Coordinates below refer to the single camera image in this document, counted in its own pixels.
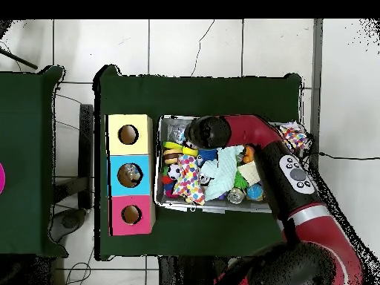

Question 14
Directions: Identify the colourful polka-dot cloth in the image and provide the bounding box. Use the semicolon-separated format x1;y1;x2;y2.
173;155;207;207

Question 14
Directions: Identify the wooden box with three holes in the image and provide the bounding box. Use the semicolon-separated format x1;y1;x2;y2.
106;114;157;237

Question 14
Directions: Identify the shallow clear mesh bin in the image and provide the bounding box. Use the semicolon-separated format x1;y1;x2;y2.
155;117;309;214

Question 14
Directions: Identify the wooden burger toy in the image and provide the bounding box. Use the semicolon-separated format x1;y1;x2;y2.
163;142;184;167

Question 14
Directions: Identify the small soccer ball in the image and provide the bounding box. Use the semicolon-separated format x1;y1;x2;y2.
167;165;181;181

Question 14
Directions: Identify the mint green knit cloth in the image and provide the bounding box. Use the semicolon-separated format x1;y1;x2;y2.
203;145;246;203

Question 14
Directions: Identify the cream cloth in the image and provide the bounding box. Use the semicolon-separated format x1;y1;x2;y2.
237;160;262;187

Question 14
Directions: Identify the dark green tablecloth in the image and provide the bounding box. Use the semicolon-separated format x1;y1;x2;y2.
94;64;304;262

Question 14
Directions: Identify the black floor stand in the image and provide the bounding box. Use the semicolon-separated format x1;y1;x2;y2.
50;103;95;243

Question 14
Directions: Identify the dark green side table cloth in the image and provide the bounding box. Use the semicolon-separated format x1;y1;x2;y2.
0;65;69;258

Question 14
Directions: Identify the black tripod leg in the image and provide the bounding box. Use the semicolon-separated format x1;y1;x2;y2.
0;47;39;71

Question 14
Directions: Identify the thin black floor cable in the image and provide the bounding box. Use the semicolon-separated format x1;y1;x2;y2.
191;19;216;77

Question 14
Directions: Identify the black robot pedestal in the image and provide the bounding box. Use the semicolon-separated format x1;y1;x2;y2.
159;255;229;285

